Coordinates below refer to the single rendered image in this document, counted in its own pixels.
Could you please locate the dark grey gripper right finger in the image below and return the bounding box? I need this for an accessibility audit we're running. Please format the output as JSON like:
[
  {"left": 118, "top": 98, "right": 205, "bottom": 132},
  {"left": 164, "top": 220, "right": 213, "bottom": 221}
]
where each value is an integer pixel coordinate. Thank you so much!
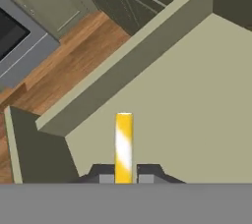
[{"left": 132, "top": 163, "right": 187, "bottom": 185}]

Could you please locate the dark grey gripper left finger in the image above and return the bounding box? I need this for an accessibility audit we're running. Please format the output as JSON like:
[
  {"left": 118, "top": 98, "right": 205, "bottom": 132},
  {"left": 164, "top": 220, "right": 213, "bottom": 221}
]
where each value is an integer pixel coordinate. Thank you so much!
[{"left": 69, "top": 163, "right": 116, "bottom": 185}]

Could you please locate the yellow and white striped straw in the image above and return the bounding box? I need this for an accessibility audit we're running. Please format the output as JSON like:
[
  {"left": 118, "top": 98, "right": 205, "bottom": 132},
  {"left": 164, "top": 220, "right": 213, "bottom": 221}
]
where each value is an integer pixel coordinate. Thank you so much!
[{"left": 114, "top": 112, "right": 135, "bottom": 185}]

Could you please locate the open olive drawer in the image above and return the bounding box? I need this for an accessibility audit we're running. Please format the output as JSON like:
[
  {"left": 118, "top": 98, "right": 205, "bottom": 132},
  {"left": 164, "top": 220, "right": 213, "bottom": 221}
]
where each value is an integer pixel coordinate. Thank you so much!
[{"left": 3, "top": 0, "right": 252, "bottom": 185}]

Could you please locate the grey appliance with dark window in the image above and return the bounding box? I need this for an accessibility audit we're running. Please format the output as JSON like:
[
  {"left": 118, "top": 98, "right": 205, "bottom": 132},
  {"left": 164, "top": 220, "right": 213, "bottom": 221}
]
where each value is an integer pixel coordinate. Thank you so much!
[{"left": 0, "top": 0, "right": 62, "bottom": 92}]

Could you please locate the dark olive cupboard run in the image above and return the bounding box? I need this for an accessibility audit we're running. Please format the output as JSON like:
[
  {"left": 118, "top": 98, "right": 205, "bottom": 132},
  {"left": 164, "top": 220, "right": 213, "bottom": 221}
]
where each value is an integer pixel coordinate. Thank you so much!
[{"left": 76, "top": 0, "right": 202, "bottom": 37}]

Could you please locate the olive green cupboard door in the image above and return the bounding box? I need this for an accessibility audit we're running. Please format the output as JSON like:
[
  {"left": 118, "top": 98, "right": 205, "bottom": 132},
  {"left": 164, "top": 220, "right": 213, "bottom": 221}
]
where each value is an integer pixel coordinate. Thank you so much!
[{"left": 0, "top": 0, "right": 100, "bottom": 41}]

